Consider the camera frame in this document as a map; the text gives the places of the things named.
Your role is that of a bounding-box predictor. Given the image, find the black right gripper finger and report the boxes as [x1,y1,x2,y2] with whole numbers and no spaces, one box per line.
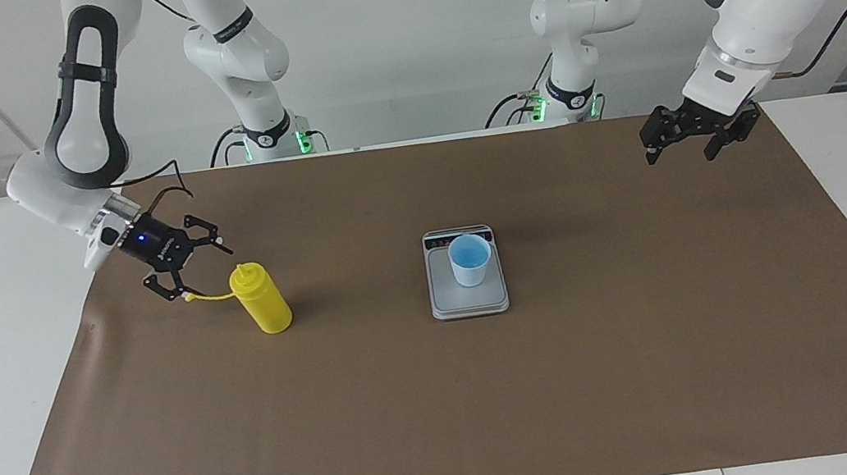
[141,264,204,307]
[181,208,236,262]

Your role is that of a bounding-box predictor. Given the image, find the yellow squeeze bottle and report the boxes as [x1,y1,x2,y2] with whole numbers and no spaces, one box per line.
[181,257,295,346]

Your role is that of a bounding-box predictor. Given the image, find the light blue plastic cup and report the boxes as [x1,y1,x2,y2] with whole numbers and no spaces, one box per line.
[446,231,497,290]

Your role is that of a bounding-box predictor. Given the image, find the silver digital kitchen scale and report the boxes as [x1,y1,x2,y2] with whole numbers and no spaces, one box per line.
[420,222,512,323]

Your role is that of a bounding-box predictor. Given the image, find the brown paper table mat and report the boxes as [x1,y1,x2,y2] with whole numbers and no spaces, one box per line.
[0,79,847,475]

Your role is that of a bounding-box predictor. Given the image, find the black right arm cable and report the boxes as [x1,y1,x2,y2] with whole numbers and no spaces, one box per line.
[82,0,222,225]

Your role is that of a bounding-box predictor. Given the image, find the black right base cables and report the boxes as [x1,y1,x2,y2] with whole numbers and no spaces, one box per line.
[205,115,331,169]

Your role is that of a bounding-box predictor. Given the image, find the black base cables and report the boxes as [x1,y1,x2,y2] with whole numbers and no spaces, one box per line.
[205,115,331,169]
[476,53,563,130]

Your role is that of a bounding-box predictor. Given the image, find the black left base cables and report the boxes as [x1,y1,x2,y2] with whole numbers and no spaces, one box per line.
[476,53,563,130]

